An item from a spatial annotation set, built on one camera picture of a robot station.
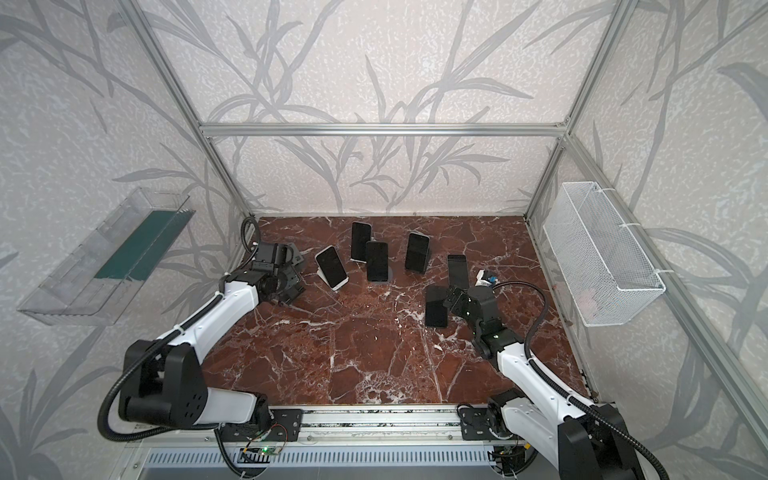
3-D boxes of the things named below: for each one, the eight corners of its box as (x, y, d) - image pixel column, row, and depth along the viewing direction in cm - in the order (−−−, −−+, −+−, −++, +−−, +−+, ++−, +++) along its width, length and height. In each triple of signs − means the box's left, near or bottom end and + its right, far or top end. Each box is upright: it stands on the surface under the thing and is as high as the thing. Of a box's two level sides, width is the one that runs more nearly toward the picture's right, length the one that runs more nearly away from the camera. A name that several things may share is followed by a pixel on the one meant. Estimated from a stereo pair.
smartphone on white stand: (331, 290, 101) (322, 265, 89) (324, 280, 104) (314, 254, 92) (347, 281, 104) (340, 255, 92) (339, 271, 106) (331, 244, 95)
